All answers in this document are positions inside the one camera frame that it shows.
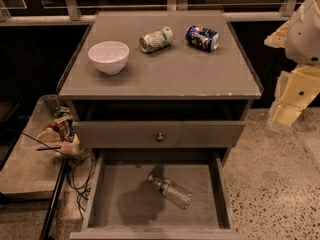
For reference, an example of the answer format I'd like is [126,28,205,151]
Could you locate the white ceramic bowl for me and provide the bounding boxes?
[88,41,129,75]

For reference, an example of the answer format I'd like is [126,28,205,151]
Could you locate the blue soda can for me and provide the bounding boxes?
[185,26,219,52]

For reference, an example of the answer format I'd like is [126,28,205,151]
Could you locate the metal window railing frame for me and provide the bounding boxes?
[0,0,304,26]

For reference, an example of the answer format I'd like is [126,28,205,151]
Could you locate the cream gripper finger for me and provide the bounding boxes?
[268,103,301,127]

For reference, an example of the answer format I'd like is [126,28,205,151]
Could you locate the grey wooden drawer cabinet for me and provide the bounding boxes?
[55,10,264,240]

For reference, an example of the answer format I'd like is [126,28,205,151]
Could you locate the green white soda can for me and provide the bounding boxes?
[139,26,174,53]

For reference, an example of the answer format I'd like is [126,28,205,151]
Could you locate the clear plastic water bottle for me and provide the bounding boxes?
[148,174,193,210]

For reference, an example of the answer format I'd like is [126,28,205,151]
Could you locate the closed grey top drawer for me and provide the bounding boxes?
[73,121,244,148]

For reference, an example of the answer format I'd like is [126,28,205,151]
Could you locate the round metal drawer knob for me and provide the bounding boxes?
[156,133,164,142]

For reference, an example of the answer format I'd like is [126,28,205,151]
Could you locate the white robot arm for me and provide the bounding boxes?
[264,0,320,129]

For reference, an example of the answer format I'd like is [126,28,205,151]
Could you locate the black tangled cables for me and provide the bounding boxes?
[21,132,96,218]

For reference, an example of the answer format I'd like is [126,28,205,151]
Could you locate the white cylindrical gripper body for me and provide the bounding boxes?
[279,65,320,113]

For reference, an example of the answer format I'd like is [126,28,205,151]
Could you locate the open grey middle drawer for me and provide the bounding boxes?
[70,149,248,240]

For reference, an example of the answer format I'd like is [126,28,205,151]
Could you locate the grey side tray table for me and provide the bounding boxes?
[0,95,62,194]

